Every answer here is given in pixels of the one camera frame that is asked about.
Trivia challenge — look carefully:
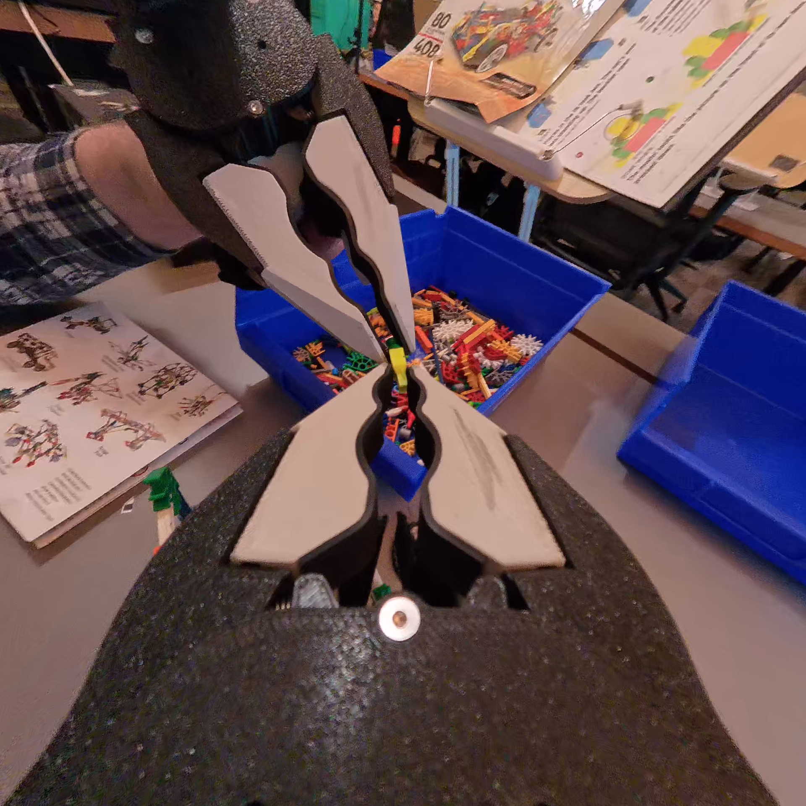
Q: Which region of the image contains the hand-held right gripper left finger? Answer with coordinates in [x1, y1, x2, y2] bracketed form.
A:
[230, 362, 390, 591]

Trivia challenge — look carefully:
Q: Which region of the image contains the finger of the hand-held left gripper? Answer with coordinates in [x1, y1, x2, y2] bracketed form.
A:
[304, 115, 418, 355]
[203, 141, 387, 363]

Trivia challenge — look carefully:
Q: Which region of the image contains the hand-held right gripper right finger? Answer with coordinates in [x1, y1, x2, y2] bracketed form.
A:
[406, 364, 566, 589]

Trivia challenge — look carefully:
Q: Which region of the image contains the pile of colourful construction pieces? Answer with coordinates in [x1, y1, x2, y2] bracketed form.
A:
[293, 286, 545, 457]

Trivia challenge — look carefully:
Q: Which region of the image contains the blue plastic storage bin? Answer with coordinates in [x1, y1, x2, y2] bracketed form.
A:
[617, 280, 806, 583]
[236, 204, 612, 501]

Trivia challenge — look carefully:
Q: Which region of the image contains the person's left forearm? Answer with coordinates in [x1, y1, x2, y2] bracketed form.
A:
[0, 120, 212, 309]

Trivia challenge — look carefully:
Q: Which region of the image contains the green white orange rod strip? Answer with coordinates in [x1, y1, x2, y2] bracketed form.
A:
[141, 467, 190, 555]

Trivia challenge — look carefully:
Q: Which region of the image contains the white board holder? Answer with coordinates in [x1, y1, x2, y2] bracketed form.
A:
[423, 97, 564, 183]

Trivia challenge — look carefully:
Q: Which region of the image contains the toy set packaging bag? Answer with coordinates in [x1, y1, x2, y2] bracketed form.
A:
[374, 0, 624, 123]

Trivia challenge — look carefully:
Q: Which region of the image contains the wooden side table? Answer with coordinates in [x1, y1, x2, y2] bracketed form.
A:
[362, 69, 631, 243]

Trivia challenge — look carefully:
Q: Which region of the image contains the model instruction booklet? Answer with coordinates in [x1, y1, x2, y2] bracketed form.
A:
[0, 301, 243, 549]

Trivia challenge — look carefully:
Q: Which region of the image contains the black office chair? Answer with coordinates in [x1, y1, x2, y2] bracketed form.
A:
[535, 189, 700, 322]

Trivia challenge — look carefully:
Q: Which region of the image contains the white instruction board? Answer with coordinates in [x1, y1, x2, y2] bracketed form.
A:
[510, 0, 806, 209]

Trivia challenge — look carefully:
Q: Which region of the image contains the long wooden table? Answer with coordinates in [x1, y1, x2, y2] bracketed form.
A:
[689, 94, 806, 262]

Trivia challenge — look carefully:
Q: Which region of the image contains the white cable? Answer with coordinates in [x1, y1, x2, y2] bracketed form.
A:
[18, 0, 75, 88]

